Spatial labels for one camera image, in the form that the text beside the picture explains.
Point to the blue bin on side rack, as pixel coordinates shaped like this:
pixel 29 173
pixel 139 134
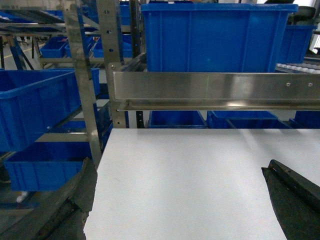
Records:
pixel 32 102

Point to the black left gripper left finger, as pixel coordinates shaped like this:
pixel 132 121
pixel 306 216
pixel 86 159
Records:
pixel 63 215

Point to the large blue plastic bin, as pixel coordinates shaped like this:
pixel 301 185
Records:
pixel 214 37

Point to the blue bin under shelf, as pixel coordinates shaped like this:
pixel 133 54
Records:
pixel 244 119
pixel 176 119

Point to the blue bin lower side rack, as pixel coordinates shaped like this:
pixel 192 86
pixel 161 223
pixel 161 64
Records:
pixel 46 166

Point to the blue bin upper right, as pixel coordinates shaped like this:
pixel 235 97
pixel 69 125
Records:
pixel 295 42

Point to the blue bin under shelf middle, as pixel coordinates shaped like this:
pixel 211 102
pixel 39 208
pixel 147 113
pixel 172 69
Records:
pixel 176 119

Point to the stainless steel shelf rack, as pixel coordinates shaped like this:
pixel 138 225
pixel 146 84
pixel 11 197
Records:
pixel 133 90

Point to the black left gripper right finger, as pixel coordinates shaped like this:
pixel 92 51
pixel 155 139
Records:
pixel 295 201

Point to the blue bin under shelf right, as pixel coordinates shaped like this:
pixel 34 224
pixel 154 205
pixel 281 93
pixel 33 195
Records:
pixel 244 119

